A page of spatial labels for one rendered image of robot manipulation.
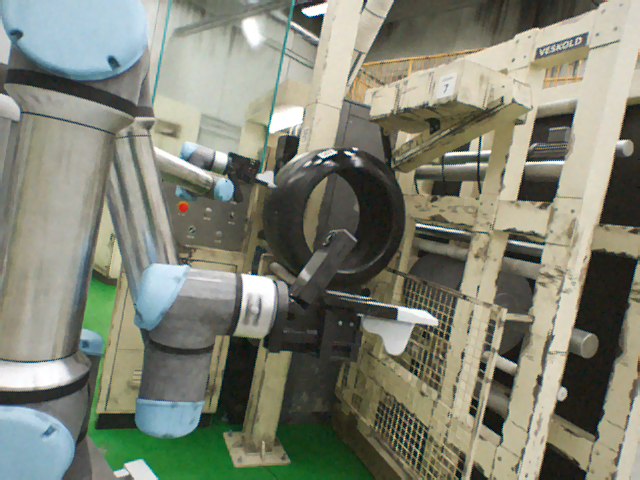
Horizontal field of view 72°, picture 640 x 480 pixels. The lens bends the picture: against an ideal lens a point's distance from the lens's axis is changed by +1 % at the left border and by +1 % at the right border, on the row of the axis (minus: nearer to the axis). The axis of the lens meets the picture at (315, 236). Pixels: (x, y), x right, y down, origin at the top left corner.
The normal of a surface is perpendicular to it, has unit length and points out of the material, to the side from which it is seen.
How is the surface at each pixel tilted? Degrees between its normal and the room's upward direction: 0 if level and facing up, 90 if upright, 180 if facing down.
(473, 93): 90
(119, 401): 90
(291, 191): 80
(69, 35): 82
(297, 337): 82
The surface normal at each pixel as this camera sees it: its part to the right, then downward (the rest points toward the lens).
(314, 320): 0.35, -0.02
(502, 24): -0.69, -0.10
